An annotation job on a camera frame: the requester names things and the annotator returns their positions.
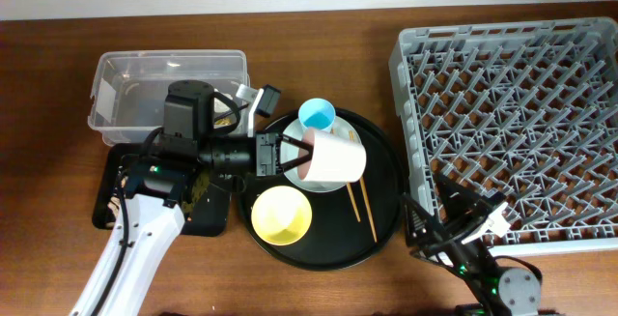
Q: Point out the black rectangular tray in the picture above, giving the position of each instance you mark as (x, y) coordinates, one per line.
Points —
(209, 218)

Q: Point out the white tissue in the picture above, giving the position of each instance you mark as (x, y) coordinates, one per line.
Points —
(223, 105)

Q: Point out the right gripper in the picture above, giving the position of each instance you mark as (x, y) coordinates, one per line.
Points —
(440, 236)

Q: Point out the food scraps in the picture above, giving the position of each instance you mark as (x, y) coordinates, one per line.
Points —
(198, 189)

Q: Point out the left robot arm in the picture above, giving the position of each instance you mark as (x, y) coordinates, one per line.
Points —
(153, 189)

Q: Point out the clear plastic bin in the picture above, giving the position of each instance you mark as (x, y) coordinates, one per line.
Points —
(130, 87)

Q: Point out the left wooden chopstick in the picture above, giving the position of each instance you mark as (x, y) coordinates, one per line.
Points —
(353, 202)

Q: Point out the brown gold snack wrapper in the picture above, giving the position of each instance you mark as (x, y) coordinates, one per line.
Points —
(224, 122)

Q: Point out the right wooden chopstick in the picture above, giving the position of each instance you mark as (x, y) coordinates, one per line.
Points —
(366, 198)

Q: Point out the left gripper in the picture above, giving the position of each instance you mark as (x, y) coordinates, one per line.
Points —
(268, 154)

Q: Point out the round black tray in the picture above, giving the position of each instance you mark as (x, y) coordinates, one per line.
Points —
(335, 239)

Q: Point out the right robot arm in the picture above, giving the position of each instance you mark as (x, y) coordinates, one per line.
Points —
(456, 245)

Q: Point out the yellow bowl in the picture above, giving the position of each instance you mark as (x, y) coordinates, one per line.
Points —
(281, 215)

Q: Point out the grey dishwasher rack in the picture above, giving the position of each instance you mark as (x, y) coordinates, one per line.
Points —
(528, 109)

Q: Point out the blue cup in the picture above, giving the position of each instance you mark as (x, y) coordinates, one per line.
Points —
(318, 114)

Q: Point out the grey plate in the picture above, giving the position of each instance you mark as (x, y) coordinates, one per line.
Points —
(341, 127)

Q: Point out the pink cup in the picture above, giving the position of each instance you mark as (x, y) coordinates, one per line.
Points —
(334, 159)

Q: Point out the wooden chopstick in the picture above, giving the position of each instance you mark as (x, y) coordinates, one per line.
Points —
(366, 198)
(353, 202)

